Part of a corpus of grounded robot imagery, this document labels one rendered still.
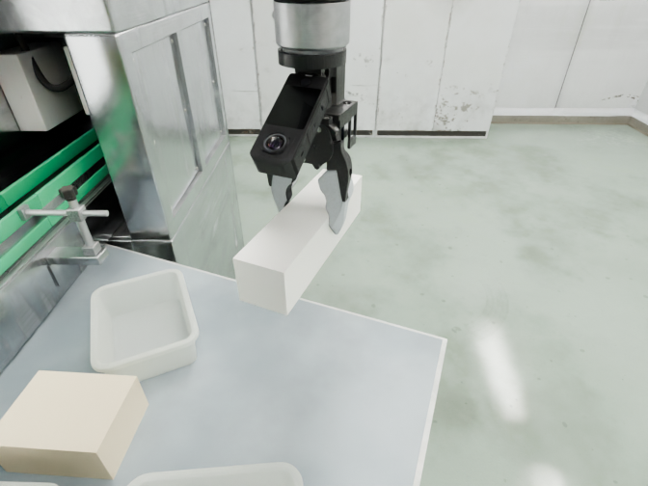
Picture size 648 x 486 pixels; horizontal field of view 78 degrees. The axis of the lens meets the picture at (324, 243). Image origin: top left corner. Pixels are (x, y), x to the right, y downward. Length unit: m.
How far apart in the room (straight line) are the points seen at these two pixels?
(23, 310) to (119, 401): 0.34
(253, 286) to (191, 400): 0.36
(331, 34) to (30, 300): 0.77
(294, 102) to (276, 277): 0.17
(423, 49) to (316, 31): 3.33
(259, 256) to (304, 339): 0.40
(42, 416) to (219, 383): 0.25
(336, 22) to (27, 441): 0.65
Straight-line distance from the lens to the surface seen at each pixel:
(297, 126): 0.40
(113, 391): 0.72
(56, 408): 0.74
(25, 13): 1.05
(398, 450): 0.70
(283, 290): 0.42
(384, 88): 3.75
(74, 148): 1.27
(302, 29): 0.42
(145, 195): 1.09
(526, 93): 4.61
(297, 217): 0.49
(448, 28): 3.75
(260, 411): 0.73
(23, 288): 0.96
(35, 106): 1.26
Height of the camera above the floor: 1.36
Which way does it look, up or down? 35 degrees down
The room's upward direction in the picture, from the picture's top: straight up
